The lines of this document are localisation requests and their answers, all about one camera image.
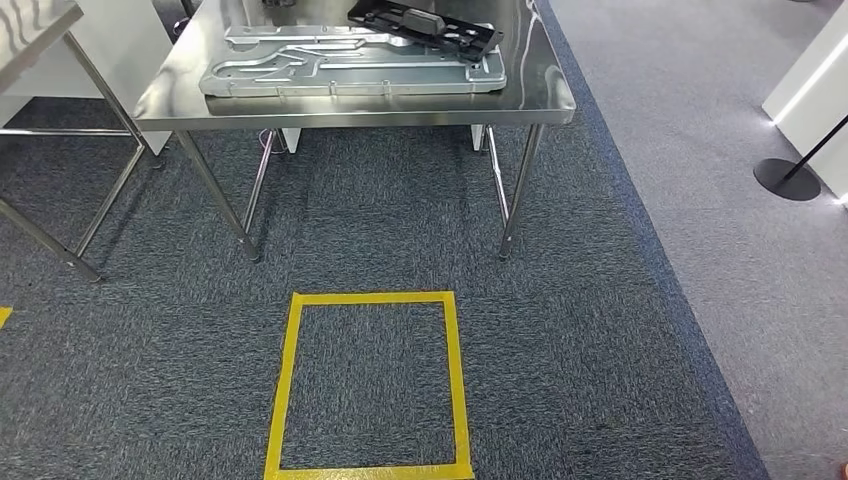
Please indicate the black plastic frame part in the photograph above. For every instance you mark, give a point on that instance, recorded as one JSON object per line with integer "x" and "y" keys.
{"x": 424, "y": 23}

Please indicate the stainless steel workbench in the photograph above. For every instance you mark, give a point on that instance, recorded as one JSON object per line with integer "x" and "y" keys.
{"x": 331, "y": 112}

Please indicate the yellow floor tape square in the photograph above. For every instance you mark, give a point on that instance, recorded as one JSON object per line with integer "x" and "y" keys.
{"x": 457, "y": 397}

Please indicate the grey stamped metal plate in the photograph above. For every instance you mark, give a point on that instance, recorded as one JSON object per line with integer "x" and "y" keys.
{"x": 364, "y": 76}

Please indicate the white cabinet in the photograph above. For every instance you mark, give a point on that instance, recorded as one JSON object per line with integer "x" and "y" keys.
{"x": 126, "y": 46}

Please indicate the white display counter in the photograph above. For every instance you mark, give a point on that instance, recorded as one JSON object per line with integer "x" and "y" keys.
{"x": 821, "y": 99}

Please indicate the stainless steel table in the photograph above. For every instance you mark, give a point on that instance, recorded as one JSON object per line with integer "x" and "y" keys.
{"x": 33, "y": 33}

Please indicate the black stanchion post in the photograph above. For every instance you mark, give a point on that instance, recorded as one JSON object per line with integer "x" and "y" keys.
{"x": 785, "y": 180}

